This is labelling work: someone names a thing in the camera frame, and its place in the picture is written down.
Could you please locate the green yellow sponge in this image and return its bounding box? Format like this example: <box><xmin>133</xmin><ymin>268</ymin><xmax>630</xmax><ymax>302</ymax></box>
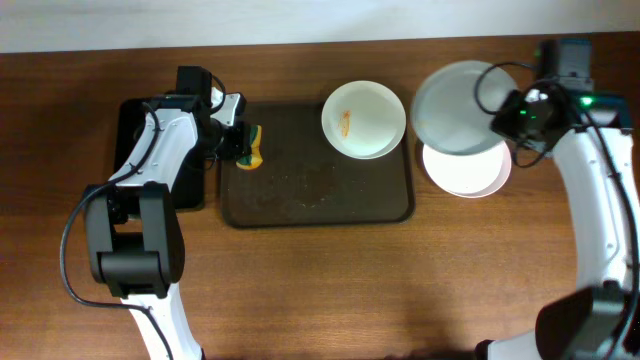
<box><xmin>236</xmin><ymin>125</ymin><xmax>263</xmax><ymax>171</ymax></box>

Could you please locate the pale grey plate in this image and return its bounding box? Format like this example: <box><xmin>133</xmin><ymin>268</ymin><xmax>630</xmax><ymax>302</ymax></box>
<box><xmin>410</xmin><ymin>60</ymin><xmax>517</xmax><ymax>155</ymax></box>

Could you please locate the white plate with pink rim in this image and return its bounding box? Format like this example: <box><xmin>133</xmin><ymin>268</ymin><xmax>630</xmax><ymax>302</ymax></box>
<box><xmin>422</xmin><ymin>141</ymin><xmax>512</xmax><ymax>198</ymax></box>

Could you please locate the cream white plate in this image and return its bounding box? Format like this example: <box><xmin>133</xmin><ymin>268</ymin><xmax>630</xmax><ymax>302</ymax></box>
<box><xmin>321</xmin><ymin>80</ymin><xmax>407</xmax><ymax>160</ymax></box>

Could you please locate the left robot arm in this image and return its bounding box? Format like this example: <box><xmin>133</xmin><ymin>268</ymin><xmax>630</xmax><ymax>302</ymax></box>
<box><xmin>71</xmin><ymin>66</ymin><xmax>262</xmax><ymax>359</ymax></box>

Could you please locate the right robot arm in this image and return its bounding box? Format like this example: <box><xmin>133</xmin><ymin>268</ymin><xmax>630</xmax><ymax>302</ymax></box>
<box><xmin>474</xmin><ymin>38</ymin><xmax>639</xmax><ymax>359</ymax></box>

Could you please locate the brown serving tray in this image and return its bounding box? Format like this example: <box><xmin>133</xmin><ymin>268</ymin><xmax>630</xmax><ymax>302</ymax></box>
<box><xmin>219</xmin><ymin>103</ymin><xmax>415</xmax><ymax>229</ymax></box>

